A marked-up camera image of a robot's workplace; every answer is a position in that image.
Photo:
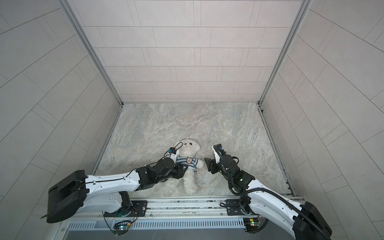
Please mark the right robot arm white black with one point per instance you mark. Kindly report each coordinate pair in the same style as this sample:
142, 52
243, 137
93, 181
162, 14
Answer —
302, 221

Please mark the right green circuit board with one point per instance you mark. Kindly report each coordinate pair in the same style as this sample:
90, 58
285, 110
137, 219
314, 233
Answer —
251, 225

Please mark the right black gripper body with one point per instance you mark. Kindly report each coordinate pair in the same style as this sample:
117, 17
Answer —
213, 166

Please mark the aluminium mounting rail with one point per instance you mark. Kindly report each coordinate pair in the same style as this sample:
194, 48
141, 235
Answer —
182, 206

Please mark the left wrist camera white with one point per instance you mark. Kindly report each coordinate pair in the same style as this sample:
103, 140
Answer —
174, 153

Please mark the blue white striped sweater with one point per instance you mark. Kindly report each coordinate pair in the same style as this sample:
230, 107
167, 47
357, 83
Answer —
192, 163

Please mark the left green circuit board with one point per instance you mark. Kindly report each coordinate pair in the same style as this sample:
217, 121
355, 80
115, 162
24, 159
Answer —
123, 225

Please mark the corner aluminium post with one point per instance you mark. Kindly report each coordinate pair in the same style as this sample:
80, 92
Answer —
288, 42
70, 15

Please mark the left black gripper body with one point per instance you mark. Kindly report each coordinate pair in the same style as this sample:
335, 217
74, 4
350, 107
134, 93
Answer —
176, 173

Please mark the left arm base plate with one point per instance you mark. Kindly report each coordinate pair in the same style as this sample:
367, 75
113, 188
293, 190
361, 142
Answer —
138, 209

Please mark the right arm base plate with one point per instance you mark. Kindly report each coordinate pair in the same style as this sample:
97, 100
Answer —
234, 208

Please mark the white teddy bear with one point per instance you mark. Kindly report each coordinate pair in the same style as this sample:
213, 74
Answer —
184, 155

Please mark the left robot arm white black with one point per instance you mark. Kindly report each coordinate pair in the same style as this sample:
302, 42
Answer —
79, 193

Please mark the green circuit board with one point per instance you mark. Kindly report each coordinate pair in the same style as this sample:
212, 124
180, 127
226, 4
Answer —
251, 225
123, 225

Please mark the left corner aluminium post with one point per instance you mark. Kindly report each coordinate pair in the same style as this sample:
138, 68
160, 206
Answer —
70, 15

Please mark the right corner aluminium post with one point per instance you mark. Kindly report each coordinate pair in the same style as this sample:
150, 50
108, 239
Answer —
288, 42

